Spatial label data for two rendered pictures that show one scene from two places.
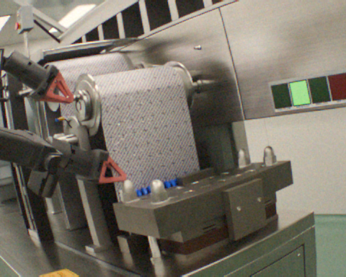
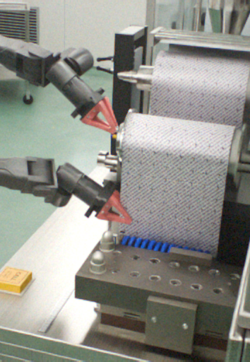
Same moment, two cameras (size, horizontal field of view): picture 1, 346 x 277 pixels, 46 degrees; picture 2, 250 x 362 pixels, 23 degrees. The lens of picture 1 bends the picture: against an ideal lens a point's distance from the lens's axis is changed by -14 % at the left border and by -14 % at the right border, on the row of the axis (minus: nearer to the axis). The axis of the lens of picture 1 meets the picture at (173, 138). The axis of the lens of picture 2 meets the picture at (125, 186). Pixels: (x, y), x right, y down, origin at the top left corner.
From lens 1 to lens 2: 1.02 m
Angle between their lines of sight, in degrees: 53
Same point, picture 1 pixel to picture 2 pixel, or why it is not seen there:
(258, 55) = not seen: outside the picture
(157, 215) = (77, 281)
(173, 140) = (194, 211)
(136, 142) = (152, 198)
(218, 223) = (141, 317)
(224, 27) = not seen: outside the picture
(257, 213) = (180, 336)
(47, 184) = (55, 198)
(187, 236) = (104, 310)
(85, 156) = (88, 194)
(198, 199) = (121, 288)
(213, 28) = not seen: outside the picture
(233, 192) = (153, 304)
